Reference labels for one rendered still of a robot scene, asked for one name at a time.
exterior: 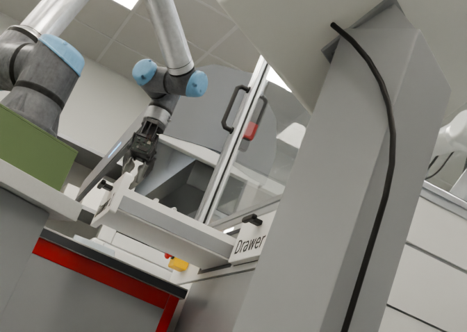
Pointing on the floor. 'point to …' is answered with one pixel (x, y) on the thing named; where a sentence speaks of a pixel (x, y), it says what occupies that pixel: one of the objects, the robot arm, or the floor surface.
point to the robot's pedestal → (25, 221)
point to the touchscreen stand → (349, 189)
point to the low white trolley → (87, 292)
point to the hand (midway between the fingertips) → (128, 185)
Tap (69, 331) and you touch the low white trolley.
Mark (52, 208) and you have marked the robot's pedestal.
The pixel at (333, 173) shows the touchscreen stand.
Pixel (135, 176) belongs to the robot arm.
